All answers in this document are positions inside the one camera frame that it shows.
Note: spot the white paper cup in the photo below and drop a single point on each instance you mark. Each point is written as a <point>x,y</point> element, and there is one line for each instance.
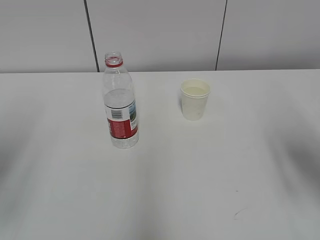
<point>193,98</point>

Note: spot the clear plastic water bottle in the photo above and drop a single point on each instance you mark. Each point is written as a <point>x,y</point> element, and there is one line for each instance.
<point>119,102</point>

